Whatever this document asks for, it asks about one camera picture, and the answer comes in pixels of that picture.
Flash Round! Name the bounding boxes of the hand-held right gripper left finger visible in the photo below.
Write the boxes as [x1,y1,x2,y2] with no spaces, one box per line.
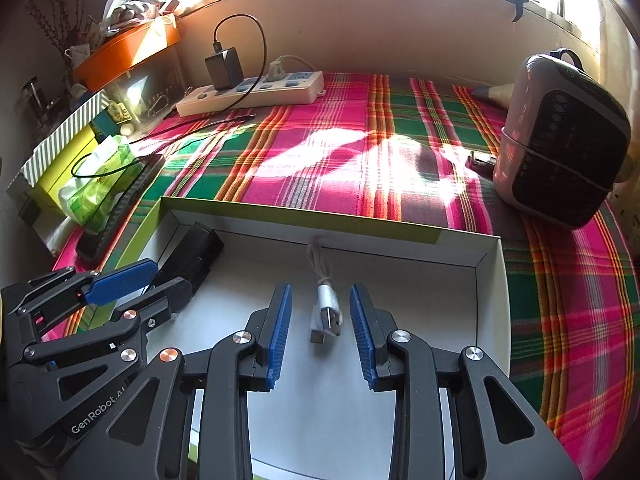
[62,282,293,480]

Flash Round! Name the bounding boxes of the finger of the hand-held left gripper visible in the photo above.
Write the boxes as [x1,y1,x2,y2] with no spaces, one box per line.
[20,277,193,376]
[0,258,160,333]

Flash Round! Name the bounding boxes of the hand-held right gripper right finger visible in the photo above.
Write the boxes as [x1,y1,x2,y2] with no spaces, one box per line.
[348,282,583,480]

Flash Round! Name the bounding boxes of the white USB cable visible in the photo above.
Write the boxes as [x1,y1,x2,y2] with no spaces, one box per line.
[306,244,346,346]

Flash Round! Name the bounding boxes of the black stapler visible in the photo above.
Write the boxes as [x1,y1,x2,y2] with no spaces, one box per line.
[157,222,224,296]

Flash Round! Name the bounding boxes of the green and white cardboard box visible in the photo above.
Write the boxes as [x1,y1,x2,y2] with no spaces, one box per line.
[75,196,512,480]

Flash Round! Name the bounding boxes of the black tablet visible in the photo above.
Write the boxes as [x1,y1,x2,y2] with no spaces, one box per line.
[76,155,166,263]

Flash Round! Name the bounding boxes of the green tissue pack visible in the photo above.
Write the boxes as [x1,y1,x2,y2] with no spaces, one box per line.
[57,135,143,226]

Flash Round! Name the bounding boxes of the yellow-green box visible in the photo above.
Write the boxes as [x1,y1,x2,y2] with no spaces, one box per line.
[27,125,101,211]

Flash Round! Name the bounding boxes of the small green printed box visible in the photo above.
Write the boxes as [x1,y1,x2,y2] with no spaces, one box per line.
[90,102,133,138]

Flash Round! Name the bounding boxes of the pink plaid blanket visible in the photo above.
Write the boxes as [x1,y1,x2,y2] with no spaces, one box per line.
[50,71,640,480]

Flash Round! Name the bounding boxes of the clear glass tank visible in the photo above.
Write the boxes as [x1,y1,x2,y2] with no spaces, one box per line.
[102,57,183,136]

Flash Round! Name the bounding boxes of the orange storage bin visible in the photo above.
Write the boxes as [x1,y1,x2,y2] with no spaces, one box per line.
[72,24,181,92]

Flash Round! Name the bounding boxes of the white mug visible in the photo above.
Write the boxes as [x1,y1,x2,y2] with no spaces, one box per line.
[64,44,91,68]

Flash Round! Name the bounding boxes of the black charger adapter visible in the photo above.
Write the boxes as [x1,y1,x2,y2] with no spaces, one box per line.
[205,47,244,92]

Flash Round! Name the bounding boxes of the white power strip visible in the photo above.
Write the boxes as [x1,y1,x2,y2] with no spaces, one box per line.
[175,71,326,118]

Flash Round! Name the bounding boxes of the dried flower branches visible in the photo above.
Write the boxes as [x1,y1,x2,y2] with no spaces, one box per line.
[27,0,76,61]

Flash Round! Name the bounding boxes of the pink portable heater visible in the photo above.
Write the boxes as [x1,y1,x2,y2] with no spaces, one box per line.
[492,49,632,231]

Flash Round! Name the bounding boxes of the white plastic bags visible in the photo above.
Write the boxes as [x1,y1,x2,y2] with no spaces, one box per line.
[97,0,166,36]

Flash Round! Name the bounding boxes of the heart print curtain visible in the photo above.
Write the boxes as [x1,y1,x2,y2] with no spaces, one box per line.
[607,157,640,241]

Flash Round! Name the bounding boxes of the black window hook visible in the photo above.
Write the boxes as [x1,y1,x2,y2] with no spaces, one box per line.
[511,0,547,23]

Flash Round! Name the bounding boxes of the black charger cable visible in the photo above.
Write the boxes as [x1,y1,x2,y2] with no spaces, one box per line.
[71,14,267,179]

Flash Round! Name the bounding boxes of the white plug with cable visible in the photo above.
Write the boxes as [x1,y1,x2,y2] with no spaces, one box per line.
[264,55,311,83]

